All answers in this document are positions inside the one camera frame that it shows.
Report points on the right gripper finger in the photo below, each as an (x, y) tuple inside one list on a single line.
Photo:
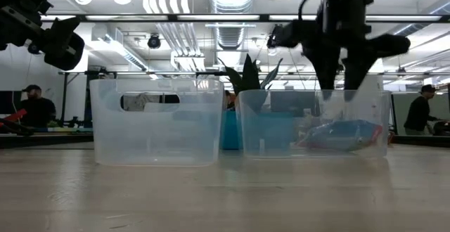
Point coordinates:
[(325, 66), (356, 68)]

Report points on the clear plastic bin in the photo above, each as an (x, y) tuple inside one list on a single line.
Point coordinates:
[(274, 144), (158, 137)]

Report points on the blue red granola bar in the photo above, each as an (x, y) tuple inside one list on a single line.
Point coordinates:
[(344, 135)]

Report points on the black ceiling spotlight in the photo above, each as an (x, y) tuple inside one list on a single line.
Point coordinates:
[(154, 42), (272, 40)]

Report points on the teal plastic tray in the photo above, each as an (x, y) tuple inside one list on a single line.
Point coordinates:
[(230, 130)]

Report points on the green partition panel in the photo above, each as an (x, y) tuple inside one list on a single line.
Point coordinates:
[(399, 112)]

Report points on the potted snake plant white pot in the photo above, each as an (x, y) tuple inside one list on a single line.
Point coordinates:
[(250, 77)]

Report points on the silver ceiling air duct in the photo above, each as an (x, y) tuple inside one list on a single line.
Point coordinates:
[(232, 7)]

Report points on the dark background monitor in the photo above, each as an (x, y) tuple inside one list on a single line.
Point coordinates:
[(10, 102)]

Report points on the black ceiling light rail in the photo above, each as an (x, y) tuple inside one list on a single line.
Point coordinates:
[(218, 17)]

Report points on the red tool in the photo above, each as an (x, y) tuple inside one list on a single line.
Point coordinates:
[(15, 115)]

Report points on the person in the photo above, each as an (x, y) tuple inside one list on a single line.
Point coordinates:
[(418, 116), (38, 110)]

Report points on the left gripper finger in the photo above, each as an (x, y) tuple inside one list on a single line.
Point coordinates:
[(65, 47)]

